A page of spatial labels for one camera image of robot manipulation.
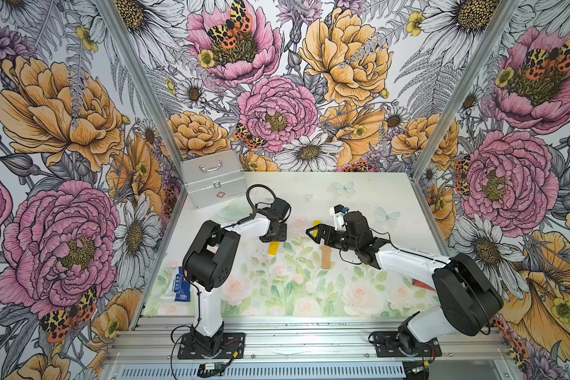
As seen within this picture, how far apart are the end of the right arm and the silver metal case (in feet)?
1.53

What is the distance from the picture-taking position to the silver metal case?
103cm

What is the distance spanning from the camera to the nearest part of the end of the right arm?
0.67m
